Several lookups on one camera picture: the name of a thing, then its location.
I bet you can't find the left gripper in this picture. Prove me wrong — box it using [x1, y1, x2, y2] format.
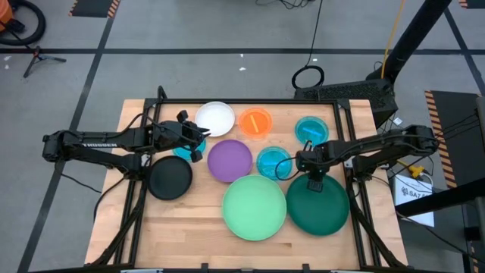
[151, 109, 211, 164]

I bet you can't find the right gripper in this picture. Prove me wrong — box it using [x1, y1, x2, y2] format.
[295, 142, 333, 193]

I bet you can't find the blue transparent plastic plate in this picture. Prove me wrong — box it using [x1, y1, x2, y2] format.
[172, 138, 208, 162]
[294, 115, 330, 147]
[256, 146, 294, 181]

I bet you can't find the large dark green plate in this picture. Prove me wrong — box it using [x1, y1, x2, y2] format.
[285, 173, 351, 237]

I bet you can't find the white plastic plate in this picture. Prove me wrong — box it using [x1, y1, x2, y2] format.
[195, 101, 236, 138]

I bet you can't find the purple plastic plate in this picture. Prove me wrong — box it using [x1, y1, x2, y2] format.
[207, 139, 254, 184]

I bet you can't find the black plastic plate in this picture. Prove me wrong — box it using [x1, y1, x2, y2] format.
[146, 155, 193, 202]

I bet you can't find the large light green plate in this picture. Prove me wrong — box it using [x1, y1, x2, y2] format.
[221, 174, 288, 242]

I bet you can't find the orange transparent plastic plate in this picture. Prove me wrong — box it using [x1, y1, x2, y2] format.
[238, 107, 274, 138]

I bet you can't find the black mesh computer tower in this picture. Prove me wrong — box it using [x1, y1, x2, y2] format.
[293, 78, 399, 129]

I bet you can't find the white printed box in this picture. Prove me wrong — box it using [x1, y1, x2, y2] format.
[392, 174, 436, 228]

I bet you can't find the yellow plug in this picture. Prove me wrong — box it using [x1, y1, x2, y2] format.
[396, 158, 425, 179]

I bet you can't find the black metal beam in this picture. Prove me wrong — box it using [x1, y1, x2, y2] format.
[394, 177, 485, 218]

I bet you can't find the small black tripod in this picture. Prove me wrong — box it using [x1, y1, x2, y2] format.
[22, 45, 67, 80]

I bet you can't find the orange shop vacuum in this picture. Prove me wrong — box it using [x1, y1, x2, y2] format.
[0, 0, 47, 47]

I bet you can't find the black aluminium table frame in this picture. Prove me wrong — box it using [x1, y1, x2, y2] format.
[89, 85, 410, 273]

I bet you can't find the black power cable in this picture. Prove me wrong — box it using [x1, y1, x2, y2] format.
[60, 172, 128, 223]

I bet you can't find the black looped floor cable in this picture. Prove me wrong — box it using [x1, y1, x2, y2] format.
[290, 0, 326, 90]

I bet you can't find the long yellow cable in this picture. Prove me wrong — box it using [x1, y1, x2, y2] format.
[380, 0, 407, 80]

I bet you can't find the black camera post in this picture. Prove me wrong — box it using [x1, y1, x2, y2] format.
[365, 0, 452, 85]

